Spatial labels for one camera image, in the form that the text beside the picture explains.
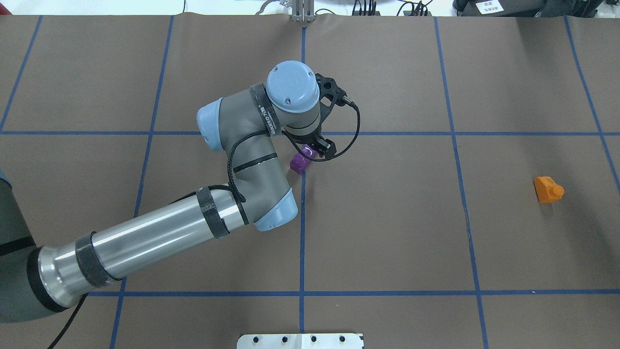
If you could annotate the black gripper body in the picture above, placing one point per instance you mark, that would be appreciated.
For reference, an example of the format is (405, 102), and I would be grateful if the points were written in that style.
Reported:
(323, 145)

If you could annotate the purple trapezoid block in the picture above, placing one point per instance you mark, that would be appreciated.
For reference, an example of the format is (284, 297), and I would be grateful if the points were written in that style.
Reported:
(300, 161)

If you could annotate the orange trapezoid block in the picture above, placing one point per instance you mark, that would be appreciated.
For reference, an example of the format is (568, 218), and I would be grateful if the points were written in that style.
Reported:
(547, 190)

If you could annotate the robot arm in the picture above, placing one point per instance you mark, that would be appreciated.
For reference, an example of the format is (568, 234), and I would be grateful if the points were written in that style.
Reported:
(294, 101)

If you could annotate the aluminium frame post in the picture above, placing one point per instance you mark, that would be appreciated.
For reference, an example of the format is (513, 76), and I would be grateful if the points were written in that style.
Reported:
(302, 11)

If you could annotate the white camera mast base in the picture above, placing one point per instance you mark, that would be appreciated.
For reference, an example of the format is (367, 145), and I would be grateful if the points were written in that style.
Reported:
(301, 341)

